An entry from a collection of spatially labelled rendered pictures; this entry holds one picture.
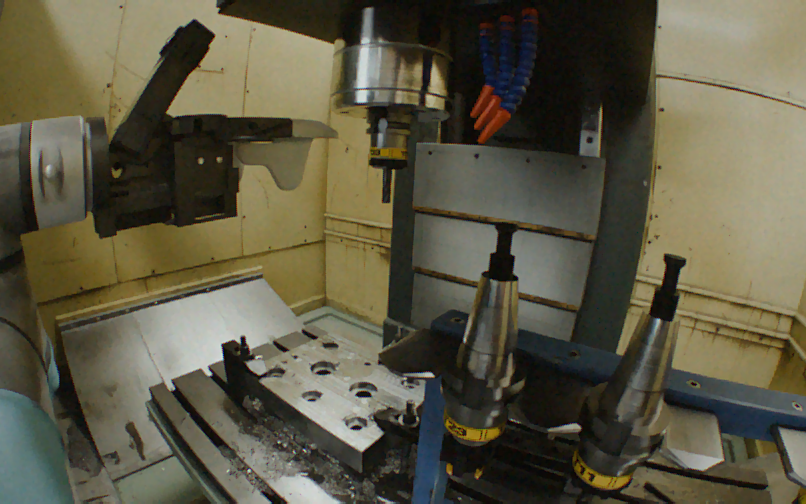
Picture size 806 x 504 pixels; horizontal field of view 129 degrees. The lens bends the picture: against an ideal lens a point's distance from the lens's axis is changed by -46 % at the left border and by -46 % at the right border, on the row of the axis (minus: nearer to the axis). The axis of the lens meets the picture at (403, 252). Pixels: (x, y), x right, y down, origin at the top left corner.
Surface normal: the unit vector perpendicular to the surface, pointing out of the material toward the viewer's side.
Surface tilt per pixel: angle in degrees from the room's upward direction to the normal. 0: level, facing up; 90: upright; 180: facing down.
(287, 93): 90
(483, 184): 90
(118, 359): 24
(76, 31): 90
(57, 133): 49
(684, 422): 0
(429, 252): 90
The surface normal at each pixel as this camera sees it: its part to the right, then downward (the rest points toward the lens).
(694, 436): 0.06, -0.97
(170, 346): 0.39, -0.79
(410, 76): 0.29, 0.25
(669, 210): -0.58, 0.17
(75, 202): 0.65, 0.71
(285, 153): 0.54, 0.25
